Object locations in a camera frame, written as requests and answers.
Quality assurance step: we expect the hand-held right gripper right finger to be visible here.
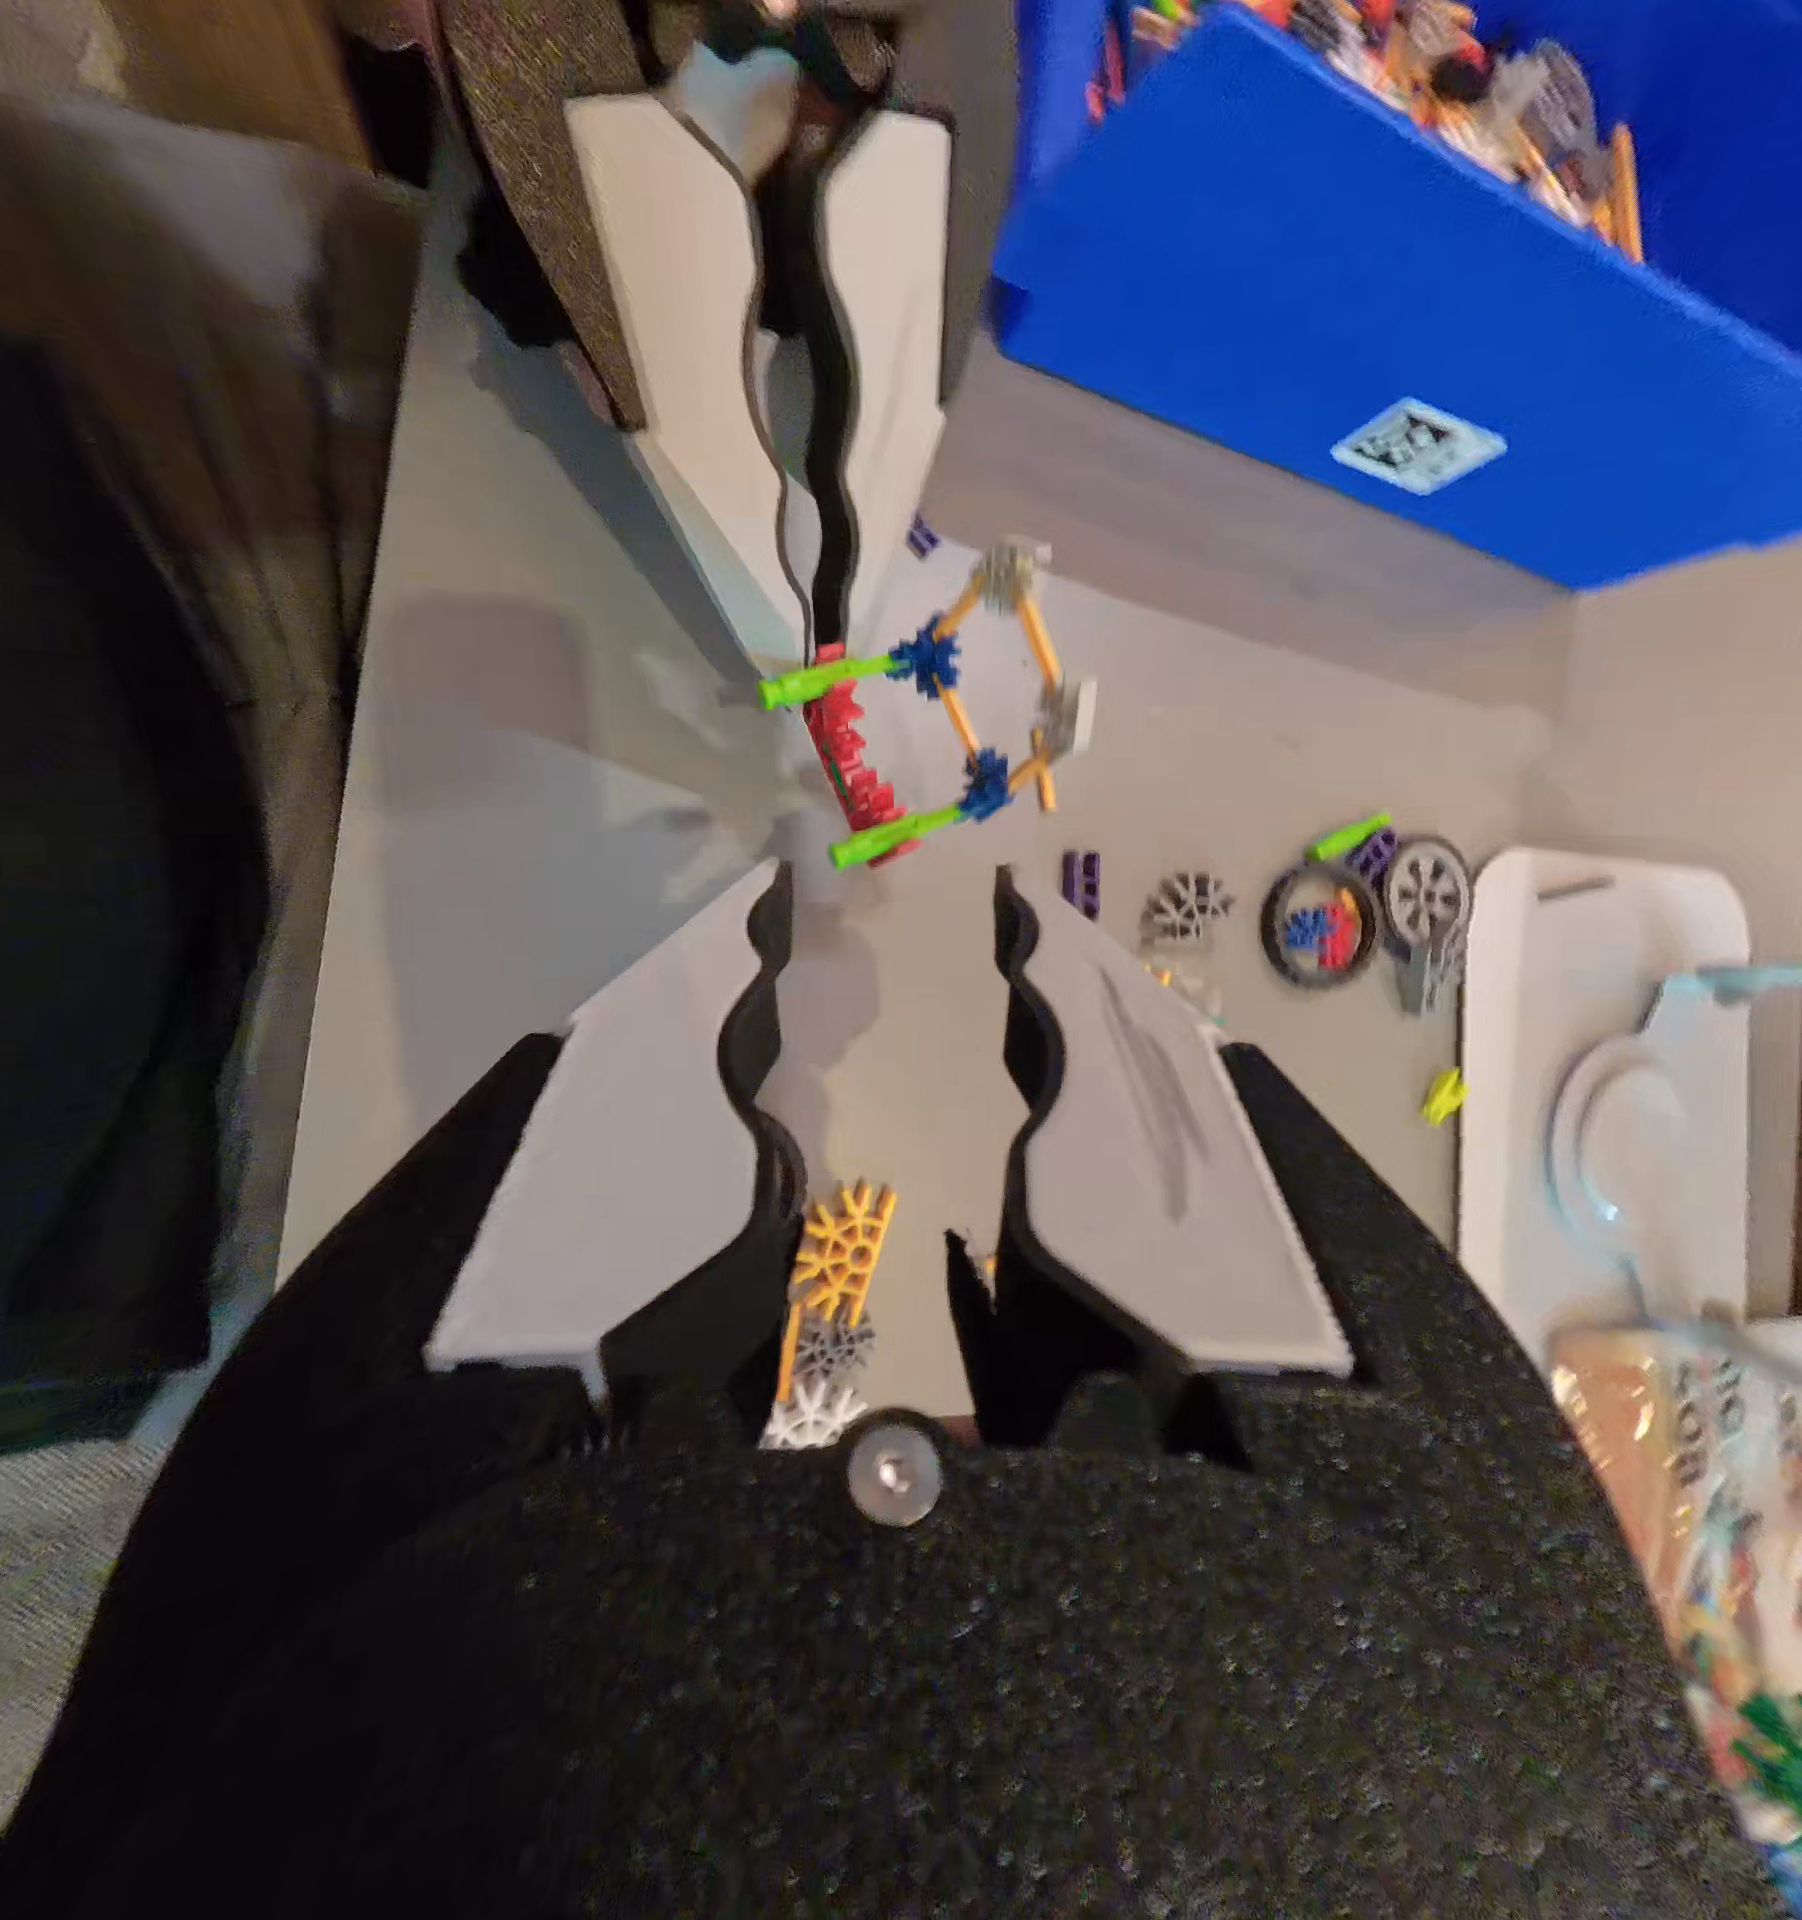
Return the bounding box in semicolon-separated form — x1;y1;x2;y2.
984;871;1358;1396

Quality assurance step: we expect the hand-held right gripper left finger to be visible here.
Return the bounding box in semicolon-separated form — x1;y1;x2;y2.
422;865;806;1396

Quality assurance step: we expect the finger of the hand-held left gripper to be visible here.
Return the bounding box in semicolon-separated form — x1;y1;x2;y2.
563;46;844;677
792;106;961;646

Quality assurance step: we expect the orange rod blue connector frame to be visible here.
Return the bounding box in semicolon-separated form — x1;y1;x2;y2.
758;540;1102;872

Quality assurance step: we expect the red connector pair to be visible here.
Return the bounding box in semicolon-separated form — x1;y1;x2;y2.
796;646;918;842

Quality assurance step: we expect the orange snowflake connector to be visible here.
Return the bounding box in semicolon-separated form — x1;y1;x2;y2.
792;1180;901;1337

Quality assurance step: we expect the dark grey snowflake connector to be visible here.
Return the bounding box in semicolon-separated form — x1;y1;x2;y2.
1140;871;1238;956

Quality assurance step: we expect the pale snowflake connector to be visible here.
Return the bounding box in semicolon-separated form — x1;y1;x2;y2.
767;1337;872;1450

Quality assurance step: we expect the small grey wheel hub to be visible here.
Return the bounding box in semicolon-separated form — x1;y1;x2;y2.
1381;835;1479;1008

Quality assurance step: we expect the blue bin with sticker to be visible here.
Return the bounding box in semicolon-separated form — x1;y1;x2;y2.
984;0;1802;592

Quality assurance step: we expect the person's leg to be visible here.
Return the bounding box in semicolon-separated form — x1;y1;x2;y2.
0;287;303;1920

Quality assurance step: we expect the heap of toy parts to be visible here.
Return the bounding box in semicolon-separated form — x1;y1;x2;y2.
1127;0;1652;257

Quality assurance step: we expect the printed toy packet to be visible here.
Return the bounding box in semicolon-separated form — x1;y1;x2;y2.
1546;1306;1802;1862

